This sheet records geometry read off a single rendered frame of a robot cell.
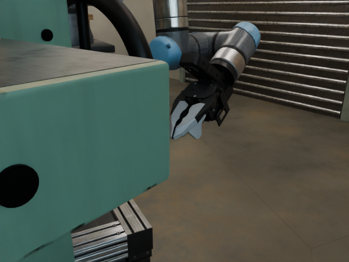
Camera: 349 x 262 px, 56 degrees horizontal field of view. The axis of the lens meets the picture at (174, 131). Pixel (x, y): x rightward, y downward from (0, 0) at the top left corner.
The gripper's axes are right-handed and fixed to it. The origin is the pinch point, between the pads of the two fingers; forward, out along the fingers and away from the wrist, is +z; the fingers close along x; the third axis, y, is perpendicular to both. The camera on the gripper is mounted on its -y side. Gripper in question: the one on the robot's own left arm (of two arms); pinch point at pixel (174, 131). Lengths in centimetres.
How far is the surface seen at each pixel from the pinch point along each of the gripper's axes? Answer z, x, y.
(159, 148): 23.5, -27.9, -30.5
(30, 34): 14.6, -5.6, -31.4
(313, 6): -240, 52, 113
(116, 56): 21.3, -25.7, -34.1
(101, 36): -196, 285, 106
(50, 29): 12.6, -5.8, -30.5
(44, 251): 29.6, -16.4, -22.2
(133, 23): 3.9, -7.8, -25.5
